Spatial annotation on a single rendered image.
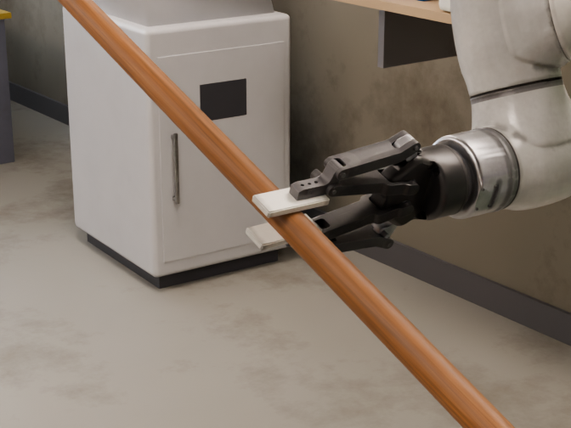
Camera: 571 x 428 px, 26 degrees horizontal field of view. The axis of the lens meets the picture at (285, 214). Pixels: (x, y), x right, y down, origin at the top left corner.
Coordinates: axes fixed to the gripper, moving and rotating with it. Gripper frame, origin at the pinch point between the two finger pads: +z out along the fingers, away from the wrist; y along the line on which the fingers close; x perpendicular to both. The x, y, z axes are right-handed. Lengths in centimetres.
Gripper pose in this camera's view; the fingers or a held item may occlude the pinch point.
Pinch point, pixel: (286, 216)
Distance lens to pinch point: 117.8
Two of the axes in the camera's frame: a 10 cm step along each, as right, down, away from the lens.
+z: -8.3, 1.9, -5.3
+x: -5.3, -5.6, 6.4
